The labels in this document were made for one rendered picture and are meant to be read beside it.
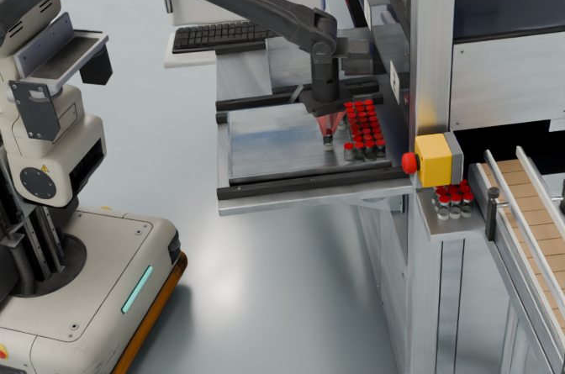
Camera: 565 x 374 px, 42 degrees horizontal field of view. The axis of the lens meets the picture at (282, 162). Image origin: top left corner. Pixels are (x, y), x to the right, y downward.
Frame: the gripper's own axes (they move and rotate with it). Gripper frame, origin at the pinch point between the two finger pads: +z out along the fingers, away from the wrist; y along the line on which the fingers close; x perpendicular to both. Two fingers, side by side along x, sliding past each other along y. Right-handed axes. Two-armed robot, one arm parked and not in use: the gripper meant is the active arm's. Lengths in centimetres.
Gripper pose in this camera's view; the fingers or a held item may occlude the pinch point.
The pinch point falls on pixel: (328, 131)
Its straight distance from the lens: 162.0
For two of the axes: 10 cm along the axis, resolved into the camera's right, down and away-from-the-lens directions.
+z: 0.8, 8.0, 6.0
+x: -3.2, -5.5, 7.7
